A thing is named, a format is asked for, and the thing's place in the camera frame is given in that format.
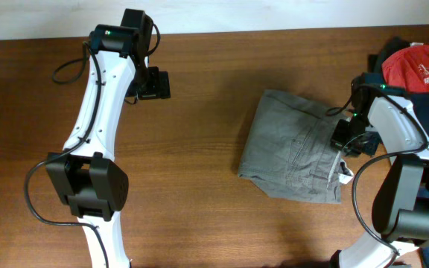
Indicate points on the black garment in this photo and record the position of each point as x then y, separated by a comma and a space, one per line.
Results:
394, 44

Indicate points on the grey shorts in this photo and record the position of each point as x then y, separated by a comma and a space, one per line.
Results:
288, 153

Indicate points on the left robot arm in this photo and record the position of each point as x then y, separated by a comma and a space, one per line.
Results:
85, 175

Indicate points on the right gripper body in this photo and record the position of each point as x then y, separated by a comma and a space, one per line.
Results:
361, 140

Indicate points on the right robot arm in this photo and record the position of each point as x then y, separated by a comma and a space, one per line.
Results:
384, 125

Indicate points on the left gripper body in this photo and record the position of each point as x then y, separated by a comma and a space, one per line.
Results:
149, 82

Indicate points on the red garment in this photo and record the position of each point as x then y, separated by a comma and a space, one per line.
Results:
409, 69

